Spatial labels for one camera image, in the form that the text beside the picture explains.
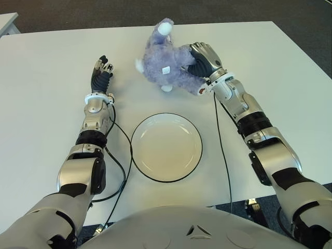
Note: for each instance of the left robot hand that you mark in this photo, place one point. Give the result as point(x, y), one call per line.
point(101, 80)

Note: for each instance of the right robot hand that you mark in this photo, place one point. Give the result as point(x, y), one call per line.
point(207, 61)

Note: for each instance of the silver robot torso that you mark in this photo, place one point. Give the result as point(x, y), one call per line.
point(194, 228)

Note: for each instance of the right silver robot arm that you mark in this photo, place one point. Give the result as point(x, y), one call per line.
point(272, 153)

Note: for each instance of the purple plush bunny doll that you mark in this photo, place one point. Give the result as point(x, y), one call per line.
point(166, 62)

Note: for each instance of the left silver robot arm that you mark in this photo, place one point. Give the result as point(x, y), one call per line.
point(93, 124)

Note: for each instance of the white plate black rim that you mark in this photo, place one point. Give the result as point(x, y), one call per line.
point(166, 150)

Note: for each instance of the grey side table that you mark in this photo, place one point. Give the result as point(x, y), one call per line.
point(7, 24)

